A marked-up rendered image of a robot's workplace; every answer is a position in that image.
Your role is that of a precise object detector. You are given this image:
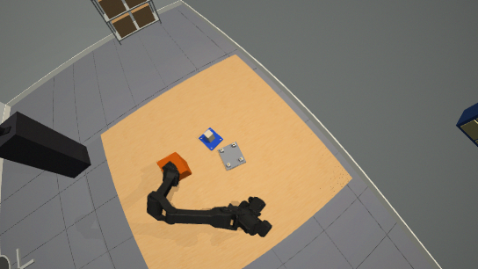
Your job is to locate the blue plate with square handle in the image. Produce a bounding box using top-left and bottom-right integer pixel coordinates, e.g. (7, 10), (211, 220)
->
(199, 128), (223, 151)

